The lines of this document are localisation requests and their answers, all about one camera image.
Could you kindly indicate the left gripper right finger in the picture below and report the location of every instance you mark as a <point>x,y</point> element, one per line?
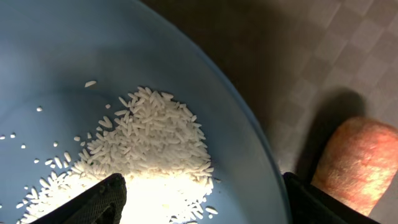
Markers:
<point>309,204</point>

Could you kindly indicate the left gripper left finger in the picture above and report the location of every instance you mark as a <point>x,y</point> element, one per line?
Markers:
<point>101,204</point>

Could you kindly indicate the white rice pile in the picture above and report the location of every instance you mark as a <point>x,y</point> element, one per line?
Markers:
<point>149,146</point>

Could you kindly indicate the dark blue plate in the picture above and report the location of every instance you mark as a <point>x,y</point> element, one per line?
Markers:
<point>65,64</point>

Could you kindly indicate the orange carrot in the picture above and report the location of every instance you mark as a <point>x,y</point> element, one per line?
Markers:
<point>358,163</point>

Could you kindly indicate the dark brown serving tray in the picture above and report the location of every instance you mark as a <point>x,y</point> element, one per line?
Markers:
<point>302,66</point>

